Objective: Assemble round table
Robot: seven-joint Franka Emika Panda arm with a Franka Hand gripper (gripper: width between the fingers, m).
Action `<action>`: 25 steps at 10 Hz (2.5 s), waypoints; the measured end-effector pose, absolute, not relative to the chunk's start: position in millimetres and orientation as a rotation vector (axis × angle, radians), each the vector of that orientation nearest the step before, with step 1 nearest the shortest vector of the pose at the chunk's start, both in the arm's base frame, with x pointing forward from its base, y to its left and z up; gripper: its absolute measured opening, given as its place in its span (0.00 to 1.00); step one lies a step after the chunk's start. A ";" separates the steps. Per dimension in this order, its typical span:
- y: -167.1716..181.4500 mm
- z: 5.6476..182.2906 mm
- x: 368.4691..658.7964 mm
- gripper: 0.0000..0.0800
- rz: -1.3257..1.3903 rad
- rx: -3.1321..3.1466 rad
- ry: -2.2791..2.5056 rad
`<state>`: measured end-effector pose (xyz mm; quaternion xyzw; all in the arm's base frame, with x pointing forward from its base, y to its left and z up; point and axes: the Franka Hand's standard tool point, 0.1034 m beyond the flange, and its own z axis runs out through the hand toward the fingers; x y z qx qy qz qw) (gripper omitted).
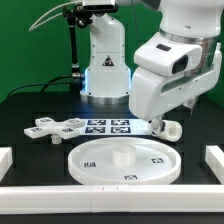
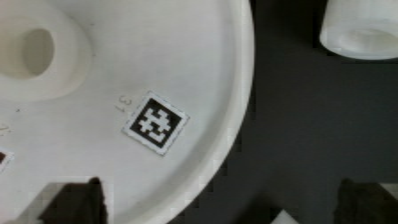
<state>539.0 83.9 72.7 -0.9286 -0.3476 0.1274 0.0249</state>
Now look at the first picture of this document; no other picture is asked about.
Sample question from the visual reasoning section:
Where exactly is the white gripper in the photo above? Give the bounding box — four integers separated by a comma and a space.
129, 32, 222, 133

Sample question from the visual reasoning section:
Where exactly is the white round table top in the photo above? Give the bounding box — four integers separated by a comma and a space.
68, 137, 181, 185

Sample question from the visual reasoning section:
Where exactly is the white right fence bar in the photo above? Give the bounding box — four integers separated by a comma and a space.
205, 145, 224, 185

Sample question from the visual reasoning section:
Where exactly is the white fence bar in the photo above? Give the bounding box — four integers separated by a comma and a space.
0, 147, 13, 182
205, 145, 224, 185
0, 185, 224, 214

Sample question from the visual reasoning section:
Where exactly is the white fiducial marker sheet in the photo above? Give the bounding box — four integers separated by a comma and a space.
79, 119, 150, 136

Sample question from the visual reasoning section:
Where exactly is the white front fence bar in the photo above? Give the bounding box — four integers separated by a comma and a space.
0, 185, 224, 214

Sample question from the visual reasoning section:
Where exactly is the white cross-shaped table base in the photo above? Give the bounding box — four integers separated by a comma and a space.
24, 117, 85, 144

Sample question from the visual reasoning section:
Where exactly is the white left fence bar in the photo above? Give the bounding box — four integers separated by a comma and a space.
0, 147, 13, 182

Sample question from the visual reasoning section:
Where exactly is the black cable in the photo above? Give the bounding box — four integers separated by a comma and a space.
6, 74, 84, 99

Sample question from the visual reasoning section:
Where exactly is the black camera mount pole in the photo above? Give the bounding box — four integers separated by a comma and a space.
62, 4, 92, 80

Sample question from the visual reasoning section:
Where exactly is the black camera on mount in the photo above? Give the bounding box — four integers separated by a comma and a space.
82, 0, 117, 13

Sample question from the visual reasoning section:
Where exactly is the white cable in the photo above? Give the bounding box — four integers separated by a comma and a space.
28, 0, 84, 32

